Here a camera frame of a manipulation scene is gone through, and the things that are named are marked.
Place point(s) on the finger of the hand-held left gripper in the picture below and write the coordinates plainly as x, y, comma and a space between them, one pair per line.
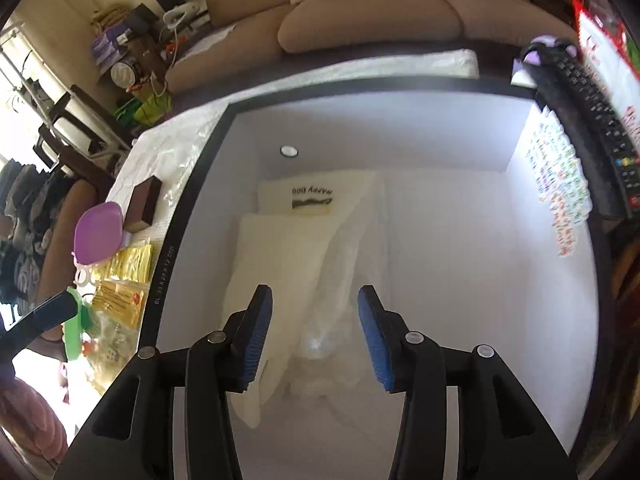
45, 317

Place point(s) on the stack of purple boxes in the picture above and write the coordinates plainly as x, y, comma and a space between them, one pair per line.
112, 45

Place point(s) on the brown sofa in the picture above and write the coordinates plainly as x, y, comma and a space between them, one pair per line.
365, 25

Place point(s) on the black box with white inside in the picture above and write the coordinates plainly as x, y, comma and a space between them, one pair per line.
450, 285

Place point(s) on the purple plate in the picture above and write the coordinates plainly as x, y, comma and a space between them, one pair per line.
97, 232

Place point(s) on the white steam iron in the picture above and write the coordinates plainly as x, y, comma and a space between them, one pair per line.
182, 12

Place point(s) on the white plastic bag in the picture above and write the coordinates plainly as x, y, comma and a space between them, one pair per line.
270, 270

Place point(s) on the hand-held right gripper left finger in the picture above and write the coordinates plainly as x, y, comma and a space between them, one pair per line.
257, 340

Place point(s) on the woven basket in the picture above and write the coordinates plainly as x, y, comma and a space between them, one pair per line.
112, 15

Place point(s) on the round tin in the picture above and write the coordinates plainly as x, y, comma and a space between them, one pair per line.
122, 75

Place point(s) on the dark wooden chair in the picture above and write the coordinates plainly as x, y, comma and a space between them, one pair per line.
75, 125

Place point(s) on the pile of clothes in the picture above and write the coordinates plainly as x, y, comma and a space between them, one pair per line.
25, 240

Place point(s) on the clear plastic bag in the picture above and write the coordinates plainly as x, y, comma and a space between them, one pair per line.
350, 280

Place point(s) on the pile of red snack bags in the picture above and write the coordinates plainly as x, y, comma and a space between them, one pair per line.
607, 60

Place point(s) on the green plate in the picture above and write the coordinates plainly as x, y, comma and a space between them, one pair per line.
75, 330

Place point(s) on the green bag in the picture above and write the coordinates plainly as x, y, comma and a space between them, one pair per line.
145, 110

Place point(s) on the white round disc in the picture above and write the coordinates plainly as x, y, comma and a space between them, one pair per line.
288, 150

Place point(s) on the person's left forearm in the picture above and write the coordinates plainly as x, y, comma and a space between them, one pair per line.
30, 425

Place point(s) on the brown sponge block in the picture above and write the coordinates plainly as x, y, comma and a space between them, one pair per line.
142, 202

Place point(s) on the black remote control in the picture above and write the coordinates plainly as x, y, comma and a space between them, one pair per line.
595, 125

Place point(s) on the white paper sheet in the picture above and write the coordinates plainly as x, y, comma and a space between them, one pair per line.
210, 42

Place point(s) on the yellow packet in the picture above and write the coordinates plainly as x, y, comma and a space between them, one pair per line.
117, 302
127, 262

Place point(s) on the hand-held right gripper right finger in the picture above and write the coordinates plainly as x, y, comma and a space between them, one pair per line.
375, 345

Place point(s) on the purple white gadget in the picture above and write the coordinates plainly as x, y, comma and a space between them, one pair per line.
537, 45

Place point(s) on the pale clear packet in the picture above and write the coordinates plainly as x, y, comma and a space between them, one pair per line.
112, 355

